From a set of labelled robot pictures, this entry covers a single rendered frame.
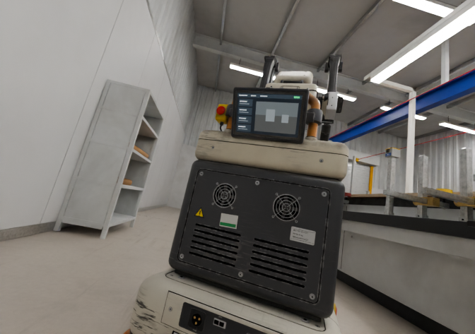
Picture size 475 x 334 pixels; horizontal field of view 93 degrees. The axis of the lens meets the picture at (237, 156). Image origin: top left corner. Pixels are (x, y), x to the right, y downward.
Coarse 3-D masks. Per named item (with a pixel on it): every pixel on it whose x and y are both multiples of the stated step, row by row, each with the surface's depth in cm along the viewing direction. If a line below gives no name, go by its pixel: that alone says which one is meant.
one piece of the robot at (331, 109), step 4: (328, 92) 120; (332, 92) 119; (336, 92) 119; (332, 96) 118; (336, 96) 118; (328, 100) 118; (332, 100) 117; (336, 100) 117; (328, 104) 117; (332, 104) 116; (336, 104) 116; (328, 108) 116; (332, 108) 116; (328, 112) 118; (332, 112) 118; (328, 116) 121; (332, 116) 120
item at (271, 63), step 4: (264, 56) 159; (268, 56) 158; (272, 56) 157; (264, 60) 161; (268, 60) 157; (272, 60) 156; (276, 60) 164; (268, 64) 156; (272, 64) 157; (264, 68) 155; (268, 68) 154; (264, 72) 154; (268, 72) 153; (264, 76) 152; (268, 76) 152; (264, 80) 151; (268, 80) 152; (260, 84) 151; (264, 84) 150
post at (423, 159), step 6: (420, 156) 151; (426, 156) 149; (420, 162) 150; (426, 162) 148; (420, 168) 149; (426, 168) 148; (420, 174) 148; (426, 174) 147; (420, 180) 147; (426, 180) 146; (420, 186) 146; (426, 186) 145; (420, 192) 145; (420, 210) 143; (426, 210) 142
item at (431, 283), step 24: (408, 216) 174; (432, 216) 156; (456, 216) 142; (360, 240) 218; (384, 240) 191; (360, 264) 211; (384, 264) 186; (408, 264) 165; (432, 264) 149; (456, 264) 136; (360, 288) 207; (384, 288) 181; (408, 288) 161; (432, 288) 146; (456, 288) 133; (408, 312) 160; (432, 312) 143; (456, 312) 130
